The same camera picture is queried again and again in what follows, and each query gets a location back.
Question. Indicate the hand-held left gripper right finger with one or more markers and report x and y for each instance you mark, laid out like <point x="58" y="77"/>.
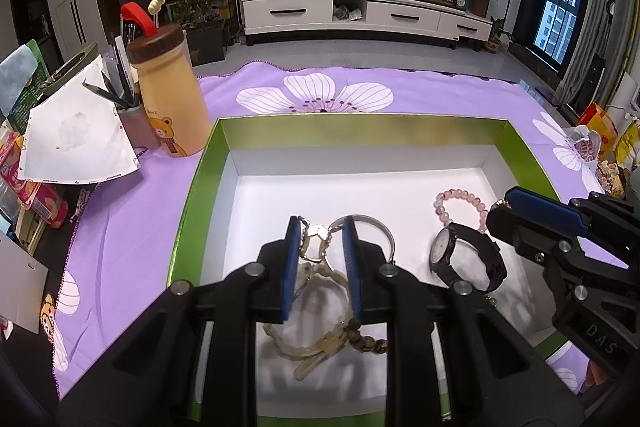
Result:
<point x="352" y="267"/>

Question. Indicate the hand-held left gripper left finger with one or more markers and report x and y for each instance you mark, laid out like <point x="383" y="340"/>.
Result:
<point x="290" y="267"/>

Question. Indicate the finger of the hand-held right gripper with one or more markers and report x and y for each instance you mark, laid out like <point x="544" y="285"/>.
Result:
<point x="545" y="209"/>
<point x="530" y="237"/>

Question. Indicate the silver metal bangle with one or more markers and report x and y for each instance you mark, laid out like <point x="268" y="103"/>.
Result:
<point x="380" y="227"/>

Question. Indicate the black wristwatch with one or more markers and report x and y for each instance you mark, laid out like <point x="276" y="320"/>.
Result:
<point x="480" y="252"/>

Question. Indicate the cream wristwatch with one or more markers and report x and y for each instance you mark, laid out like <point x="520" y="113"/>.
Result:
<point x="310" y="359"/>

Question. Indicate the green cardboard box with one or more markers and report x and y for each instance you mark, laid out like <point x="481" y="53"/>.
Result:
<point x="350" y="167"/>

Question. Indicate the yellow red bag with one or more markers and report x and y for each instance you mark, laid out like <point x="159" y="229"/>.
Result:
<point x="602" y="127"/>

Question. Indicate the purple floral tablecloth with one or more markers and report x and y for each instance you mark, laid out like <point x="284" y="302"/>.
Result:
<point x="125" y="217"/>

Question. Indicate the small potted plant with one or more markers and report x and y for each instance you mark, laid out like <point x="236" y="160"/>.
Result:
<point x="497" y="37"/>

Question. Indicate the yellow bear bottle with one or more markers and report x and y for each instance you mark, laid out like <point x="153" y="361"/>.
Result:
<point x="170" y="107"/>

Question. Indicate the grey pen cup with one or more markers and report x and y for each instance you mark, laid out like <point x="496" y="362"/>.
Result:
<point x="137" y="127"/>

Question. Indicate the small table clock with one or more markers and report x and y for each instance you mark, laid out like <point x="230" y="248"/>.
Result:
<point x="460" y="1"/>

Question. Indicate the pink yogurt cup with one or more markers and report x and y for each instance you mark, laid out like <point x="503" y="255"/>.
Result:
<point x="50" y="207"/>
<point x="12" y="162"/>

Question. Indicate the white paper sheet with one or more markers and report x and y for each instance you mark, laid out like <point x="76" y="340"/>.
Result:
<point x="75" y="142"/>

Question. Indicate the white television cabinet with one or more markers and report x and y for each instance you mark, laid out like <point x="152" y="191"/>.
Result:
<point x="290" y="12"/>

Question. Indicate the bunch of pens and pencils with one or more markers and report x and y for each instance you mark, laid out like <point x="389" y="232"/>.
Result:
<point x="122" y="72"/>

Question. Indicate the olive green tray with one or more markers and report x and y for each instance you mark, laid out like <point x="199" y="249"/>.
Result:
<point x="70" y="69"/>

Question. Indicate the green package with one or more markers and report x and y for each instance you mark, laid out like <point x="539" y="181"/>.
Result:
<point x="25" y="104"/>

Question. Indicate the light blue cloth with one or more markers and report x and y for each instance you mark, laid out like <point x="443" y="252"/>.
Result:
<point x="17" y="77"/>

